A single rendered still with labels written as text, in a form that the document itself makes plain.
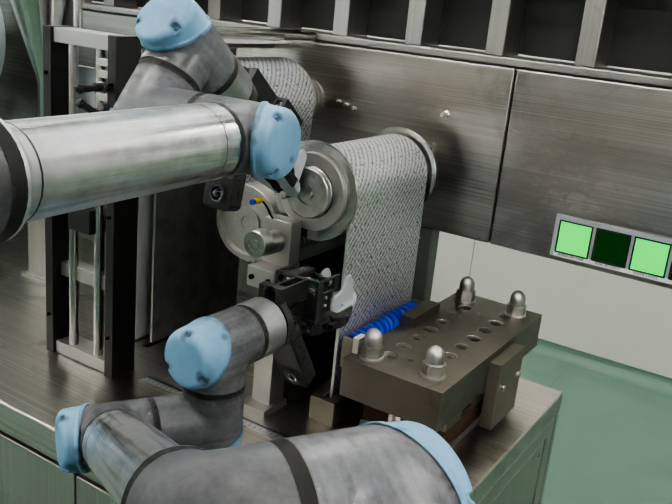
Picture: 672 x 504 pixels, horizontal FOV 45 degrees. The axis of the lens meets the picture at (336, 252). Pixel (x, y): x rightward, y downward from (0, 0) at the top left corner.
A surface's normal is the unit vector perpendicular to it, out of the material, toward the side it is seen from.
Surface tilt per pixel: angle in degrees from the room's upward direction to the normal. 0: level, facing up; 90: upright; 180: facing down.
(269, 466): 18
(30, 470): 90
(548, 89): 90
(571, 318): 90
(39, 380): 0
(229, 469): 22
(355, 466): 27
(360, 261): 90
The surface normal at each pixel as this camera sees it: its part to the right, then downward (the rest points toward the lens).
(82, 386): 0.10, -0.95
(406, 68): -0.55, 0.21
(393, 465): 0.25, -0.77
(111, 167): 0.88, 0.15
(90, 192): 0.76, 0.58
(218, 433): 0.43, 0.31
